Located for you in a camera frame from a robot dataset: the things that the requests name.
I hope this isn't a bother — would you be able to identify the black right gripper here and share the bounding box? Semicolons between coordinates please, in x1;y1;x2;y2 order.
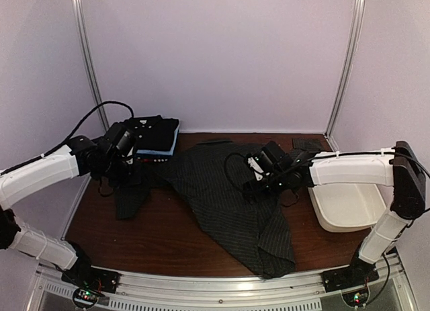
243;171;288;205

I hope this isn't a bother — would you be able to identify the dark pinstriped long sleeve shirt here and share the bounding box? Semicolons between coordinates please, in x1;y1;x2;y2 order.
115;140;296;279

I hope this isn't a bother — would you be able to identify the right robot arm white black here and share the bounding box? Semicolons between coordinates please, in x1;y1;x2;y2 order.
240;141;429;285

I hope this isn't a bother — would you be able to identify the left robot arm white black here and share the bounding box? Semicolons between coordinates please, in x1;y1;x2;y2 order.
1;122;136;287

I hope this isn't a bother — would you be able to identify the white plastic basin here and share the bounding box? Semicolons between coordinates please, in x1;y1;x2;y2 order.
308;183;386;233

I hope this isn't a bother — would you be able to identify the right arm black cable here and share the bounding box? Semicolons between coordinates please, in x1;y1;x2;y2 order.
224;152;256;191

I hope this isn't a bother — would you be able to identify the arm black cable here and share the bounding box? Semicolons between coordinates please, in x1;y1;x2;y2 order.
0;101;137;174
224;152;256;191

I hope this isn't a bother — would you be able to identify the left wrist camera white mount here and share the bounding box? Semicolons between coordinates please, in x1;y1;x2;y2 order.
122;133;136;165

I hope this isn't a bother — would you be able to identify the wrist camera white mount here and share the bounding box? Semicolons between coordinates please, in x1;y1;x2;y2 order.
247;157;265;181
122;133;136;165

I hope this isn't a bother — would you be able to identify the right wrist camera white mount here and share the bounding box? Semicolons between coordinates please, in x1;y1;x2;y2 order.
247;157;265;181

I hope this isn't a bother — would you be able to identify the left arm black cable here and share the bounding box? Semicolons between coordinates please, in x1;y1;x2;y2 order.
0;101;137;174

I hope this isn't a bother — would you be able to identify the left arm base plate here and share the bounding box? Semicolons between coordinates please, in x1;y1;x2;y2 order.
57;267;120;294

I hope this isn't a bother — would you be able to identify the aluminium front rail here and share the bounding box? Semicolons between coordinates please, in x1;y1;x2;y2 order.
32;253;416;311

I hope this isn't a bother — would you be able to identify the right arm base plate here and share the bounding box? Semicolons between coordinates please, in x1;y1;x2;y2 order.
321;265;380;292

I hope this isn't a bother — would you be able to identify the right aluminium corner post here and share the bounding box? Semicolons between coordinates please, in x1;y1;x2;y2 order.
325;0;366;142

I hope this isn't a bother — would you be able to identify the aluminium corner post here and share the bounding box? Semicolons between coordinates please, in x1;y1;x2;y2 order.
325;0;366;142
69;0;111;136

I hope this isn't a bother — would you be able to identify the left aluminium corner post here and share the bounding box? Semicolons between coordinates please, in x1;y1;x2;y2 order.
69;0;111;136

